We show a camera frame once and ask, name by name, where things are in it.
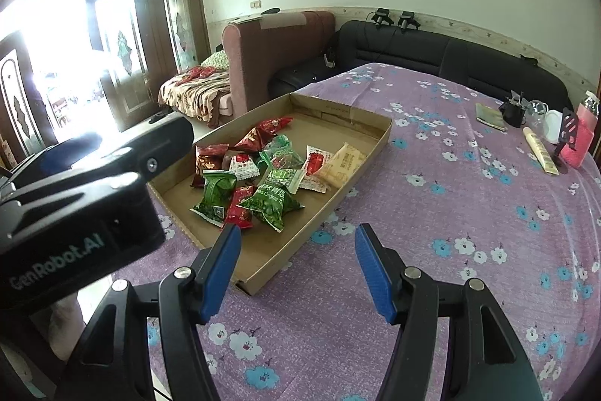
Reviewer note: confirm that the black remote control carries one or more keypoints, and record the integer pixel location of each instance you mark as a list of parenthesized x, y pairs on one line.
[(157, 117)]

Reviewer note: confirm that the red floral blanket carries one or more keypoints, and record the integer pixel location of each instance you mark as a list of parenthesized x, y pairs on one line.
[(192, 88)]

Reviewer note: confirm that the yellow long packet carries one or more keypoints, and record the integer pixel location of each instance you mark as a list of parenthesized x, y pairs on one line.
[(540, 149)]

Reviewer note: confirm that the black leather sofa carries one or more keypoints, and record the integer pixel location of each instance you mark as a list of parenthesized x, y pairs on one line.
[(422, 48)]

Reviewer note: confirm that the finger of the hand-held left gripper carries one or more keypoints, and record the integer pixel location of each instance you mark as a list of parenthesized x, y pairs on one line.
[(155, 147), (65, 149)]

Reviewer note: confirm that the green notebook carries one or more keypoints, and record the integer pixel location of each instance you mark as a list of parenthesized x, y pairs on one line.
[(490, 117)]

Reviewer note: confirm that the green and white snack packet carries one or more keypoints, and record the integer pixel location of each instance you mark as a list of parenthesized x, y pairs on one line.
[(281, 178)]

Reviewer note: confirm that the white cup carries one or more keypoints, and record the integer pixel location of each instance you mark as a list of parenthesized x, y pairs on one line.
[(556, 126)]

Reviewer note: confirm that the shallow cardboard tray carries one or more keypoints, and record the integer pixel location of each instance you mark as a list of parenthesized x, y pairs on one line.
[(281, 253)]

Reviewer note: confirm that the small black bag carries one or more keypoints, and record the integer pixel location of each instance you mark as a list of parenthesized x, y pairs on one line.
[(512, 112)]

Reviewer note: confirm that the carved wooden door leaf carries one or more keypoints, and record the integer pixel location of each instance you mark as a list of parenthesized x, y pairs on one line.
[(19, 100)]

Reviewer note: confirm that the black phone stand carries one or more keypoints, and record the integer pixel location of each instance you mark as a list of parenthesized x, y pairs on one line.
[(568, 133)]

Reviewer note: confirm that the clear plastic bottle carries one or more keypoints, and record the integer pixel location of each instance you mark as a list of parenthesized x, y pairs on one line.
[(591, 102)]

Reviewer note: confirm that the beige snack packet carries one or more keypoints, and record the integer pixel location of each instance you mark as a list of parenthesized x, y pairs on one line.
[(342, 166)]

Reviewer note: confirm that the black device on stand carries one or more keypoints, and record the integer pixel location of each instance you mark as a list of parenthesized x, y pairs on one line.
[(381, 18), (407, 20)]

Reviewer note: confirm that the brown upholstered sofa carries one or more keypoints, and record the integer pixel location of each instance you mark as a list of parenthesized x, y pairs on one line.
[(263, 58)]

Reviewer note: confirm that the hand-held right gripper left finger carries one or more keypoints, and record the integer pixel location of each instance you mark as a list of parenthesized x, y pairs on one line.
[(220, 274)]

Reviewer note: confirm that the wooden glass door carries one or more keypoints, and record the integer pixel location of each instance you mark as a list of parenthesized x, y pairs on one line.
[(178, 30)]

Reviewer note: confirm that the floral pillow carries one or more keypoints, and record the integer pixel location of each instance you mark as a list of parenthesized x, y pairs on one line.
[(217, 60)]

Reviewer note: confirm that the purple floral bedsheet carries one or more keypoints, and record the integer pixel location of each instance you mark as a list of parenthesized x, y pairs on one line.
[(446, 203)]

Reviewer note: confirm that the person's left forearm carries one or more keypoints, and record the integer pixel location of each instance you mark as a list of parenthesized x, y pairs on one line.
[(68, 326)]

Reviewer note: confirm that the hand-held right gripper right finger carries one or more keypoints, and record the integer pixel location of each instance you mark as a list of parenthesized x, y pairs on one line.
[(371, 269)]

